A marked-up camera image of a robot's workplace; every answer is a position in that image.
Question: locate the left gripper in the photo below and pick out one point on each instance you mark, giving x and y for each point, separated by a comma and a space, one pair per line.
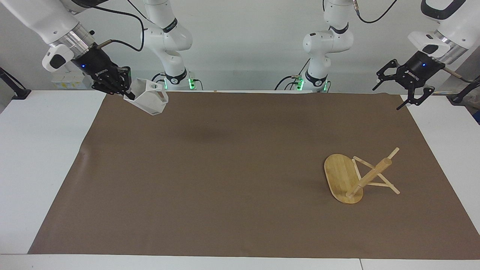
420, 69

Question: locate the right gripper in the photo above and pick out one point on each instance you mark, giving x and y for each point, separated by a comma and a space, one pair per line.
95, 63

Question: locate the white faceted cup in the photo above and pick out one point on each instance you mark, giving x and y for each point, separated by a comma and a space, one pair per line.
152, 99

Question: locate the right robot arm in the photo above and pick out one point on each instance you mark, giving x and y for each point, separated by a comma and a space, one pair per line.
170, 35

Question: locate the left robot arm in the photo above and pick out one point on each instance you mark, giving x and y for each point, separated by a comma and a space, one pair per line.
328, 39

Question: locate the wooden cup rack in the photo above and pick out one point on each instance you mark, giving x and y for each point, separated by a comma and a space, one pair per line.
343, 178

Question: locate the black stand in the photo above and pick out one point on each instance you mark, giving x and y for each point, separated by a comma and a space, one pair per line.
462, 95
17, 91

